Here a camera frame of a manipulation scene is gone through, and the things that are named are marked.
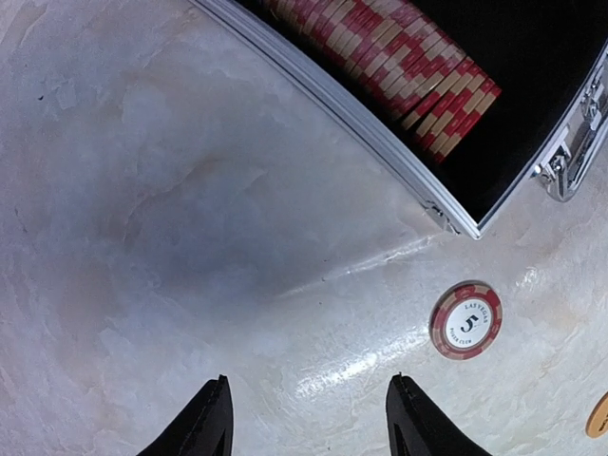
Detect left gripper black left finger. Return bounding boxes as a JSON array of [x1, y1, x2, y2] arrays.
[[138, 375, 234, 456]]

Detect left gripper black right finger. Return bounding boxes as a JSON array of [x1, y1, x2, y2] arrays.
[[386, 373, 490, 456]]

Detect red poker chip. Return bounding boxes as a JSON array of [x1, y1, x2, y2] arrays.
[[428, 280, 503, 361]]

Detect aluminium poker chip case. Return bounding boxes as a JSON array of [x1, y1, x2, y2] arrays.
[[200, 1, 607, 238]]

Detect orange big blind button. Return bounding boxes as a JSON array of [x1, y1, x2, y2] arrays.
[[585, 392, 608, 439]]

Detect chip row in case front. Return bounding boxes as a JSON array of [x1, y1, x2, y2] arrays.
[[262, 0, 502, 163]]

